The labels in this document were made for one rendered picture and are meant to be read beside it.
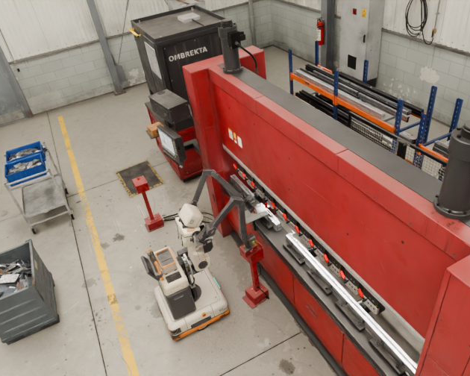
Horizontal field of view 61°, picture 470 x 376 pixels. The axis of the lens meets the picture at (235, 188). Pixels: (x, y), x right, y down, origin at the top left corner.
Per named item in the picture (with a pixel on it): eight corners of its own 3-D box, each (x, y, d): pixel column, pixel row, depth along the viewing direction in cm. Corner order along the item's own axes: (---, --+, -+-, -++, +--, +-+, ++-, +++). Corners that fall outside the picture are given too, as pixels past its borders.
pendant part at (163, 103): (164, 157, 503) (147, 95, 452) (181, 150, 513) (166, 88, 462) (183, 174, 468) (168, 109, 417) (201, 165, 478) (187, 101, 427)
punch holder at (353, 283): (344, 283, 308) (345, 268, 298) (352, 277, 311) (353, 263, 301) (356, 296, 297) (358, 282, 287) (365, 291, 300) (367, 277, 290)
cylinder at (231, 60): (219, 70, 390) (212, 20, 362) (242, 63, 398) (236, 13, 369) (235, 80, 365) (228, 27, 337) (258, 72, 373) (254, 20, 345)
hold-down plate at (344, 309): (335, 304, 328) (335, 302, 327) (340, 301, 330) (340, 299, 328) (359, 332, 306) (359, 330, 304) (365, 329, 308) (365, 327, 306)
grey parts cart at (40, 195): (29, 204, 652) (1, 155, 595) (69, 189, 671) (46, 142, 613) (31, 236, 585) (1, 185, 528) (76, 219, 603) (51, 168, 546)
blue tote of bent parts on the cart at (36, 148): (11, 161, 603) (5, 151, 592) (45, 150, 617) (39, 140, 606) (11, 171, 576) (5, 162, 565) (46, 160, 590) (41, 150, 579)
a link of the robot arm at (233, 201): (232, 192, 362) (236, 196, 354) (242, 198, 370) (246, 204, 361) (202, 228, 369) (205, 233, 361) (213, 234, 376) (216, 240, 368)
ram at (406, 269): (223, 148, 458) (212, 82, 410) (229, 145, 460) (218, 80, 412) (439, 361, 235) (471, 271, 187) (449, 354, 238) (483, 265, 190)
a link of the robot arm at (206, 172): (204, 165, 394) (204, 167, 384) (216, 170, 396) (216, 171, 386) (188, 206, 403) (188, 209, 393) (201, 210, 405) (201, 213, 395)
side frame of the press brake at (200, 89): (215, 227, 551) (181, 66, 413) (268, 204, 576) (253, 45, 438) (223, 238, 533) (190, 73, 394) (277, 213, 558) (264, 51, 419)
